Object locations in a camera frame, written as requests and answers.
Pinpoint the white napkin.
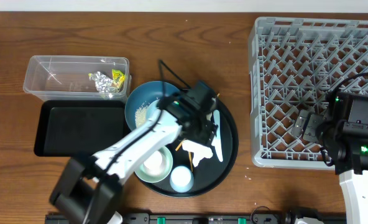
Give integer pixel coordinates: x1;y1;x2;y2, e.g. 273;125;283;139
182;140;213;167

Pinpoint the white plate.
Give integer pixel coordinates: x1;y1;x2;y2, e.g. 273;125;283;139
145;100;159;124

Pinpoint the light blue cup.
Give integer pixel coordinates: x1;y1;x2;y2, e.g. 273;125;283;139
170;166;194;193

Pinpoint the white cup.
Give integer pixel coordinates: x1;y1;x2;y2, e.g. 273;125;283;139
143;151;167;175

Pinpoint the blue plate with rice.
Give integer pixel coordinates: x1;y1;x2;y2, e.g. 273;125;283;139
124;81;163;130

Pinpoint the yellow foil wrapper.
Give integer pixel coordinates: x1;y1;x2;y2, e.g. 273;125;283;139
88;69;126;93

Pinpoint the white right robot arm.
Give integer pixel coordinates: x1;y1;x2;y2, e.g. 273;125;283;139
292;106;368;223

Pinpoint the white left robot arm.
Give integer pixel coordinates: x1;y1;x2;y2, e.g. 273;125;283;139
50;91;218;223

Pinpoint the grey dishwasher rack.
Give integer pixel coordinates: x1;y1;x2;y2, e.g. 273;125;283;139
248;17;368;170

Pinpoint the white plastic spoon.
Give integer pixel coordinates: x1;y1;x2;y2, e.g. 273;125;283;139
212;110;223;162

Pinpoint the green bowl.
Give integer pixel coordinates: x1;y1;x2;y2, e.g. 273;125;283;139
135;147;173;183

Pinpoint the round black tray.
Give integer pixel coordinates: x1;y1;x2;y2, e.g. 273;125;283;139
143;101;239;198

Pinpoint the black rectangular tray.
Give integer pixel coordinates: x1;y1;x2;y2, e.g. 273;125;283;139
34;100;129;157

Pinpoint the clear plastic bin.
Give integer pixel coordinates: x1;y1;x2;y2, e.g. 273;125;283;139
23;55;131;102

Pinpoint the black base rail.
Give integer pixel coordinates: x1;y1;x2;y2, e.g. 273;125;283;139
45;205;346;224

